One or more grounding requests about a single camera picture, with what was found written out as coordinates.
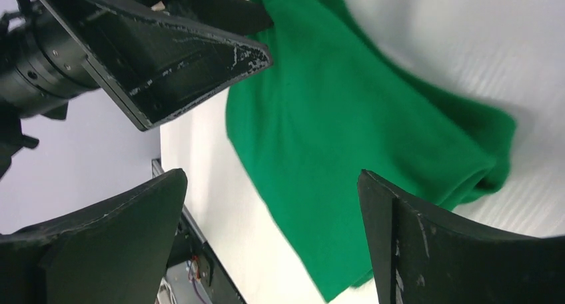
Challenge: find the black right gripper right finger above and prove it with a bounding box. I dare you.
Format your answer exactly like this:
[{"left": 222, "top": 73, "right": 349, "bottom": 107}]
[{"left": 357, "top": 170, "right": 564, "bottom": 303}]

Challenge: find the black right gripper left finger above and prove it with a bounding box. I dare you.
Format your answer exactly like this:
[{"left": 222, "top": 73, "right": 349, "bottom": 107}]
[{"left": 1, "top": 169, "right": 187, "bottom": 303}]

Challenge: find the green t shirt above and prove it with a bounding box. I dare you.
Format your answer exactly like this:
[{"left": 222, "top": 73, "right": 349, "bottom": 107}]
[{"left": 226, "top": 0, "right": 516, "bottom": 302}]

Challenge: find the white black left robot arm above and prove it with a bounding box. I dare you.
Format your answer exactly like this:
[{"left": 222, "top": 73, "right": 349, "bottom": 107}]
[{"left": 1, "top": 0, "right": 273, "bottom": 173}]

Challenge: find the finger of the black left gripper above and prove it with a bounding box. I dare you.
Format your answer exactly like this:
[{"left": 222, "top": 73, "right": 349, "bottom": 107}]
[
  {"left": 134, "top": 0, "right": 273, "bottom": 36},
  {"left": 40, "top": 0, "right": 273, "bottom": 131}
]

